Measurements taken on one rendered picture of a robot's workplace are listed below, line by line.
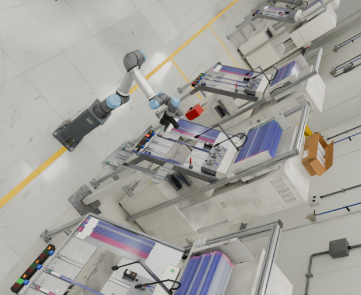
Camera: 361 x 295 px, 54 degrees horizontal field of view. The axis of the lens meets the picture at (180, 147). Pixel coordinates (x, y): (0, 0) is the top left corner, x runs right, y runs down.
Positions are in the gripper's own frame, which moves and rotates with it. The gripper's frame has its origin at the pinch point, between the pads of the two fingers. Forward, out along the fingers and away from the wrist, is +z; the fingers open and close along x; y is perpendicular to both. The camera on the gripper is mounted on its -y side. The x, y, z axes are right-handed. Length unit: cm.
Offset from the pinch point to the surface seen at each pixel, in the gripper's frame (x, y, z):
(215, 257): 117, -72, -40
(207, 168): 17, -47, -3
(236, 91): -127, -34, 1
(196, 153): -3.6, -32.5, 6.3
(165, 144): -2.3, -4.2, 13.8
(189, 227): 21, -61, 68
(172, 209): 21, -39, 58
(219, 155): 0, -50, -7
